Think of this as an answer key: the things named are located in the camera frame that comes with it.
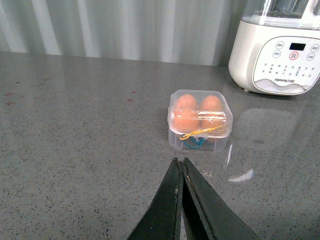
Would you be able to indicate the white Joyoung blender appliance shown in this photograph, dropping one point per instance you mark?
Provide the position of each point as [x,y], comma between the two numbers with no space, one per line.
[276,50]

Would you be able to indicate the brown egg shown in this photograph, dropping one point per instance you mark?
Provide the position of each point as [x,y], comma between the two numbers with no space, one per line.
[216,120]
[211,103]
[185,120]
[186,101]

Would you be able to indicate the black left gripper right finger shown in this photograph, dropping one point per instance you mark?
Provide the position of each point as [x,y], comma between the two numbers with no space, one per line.
[206,216]

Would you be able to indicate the blue rubber band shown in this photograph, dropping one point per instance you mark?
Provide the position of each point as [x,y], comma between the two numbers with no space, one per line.
[193,142]

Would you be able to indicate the yellow rubber band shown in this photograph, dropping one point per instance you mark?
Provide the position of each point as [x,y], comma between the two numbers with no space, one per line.
[202,131]

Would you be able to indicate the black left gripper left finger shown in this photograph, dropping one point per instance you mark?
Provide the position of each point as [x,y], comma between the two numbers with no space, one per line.
[162,220]

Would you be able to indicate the clear plastic egg box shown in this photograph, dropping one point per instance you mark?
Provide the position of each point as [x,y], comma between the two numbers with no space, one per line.
[173,134]

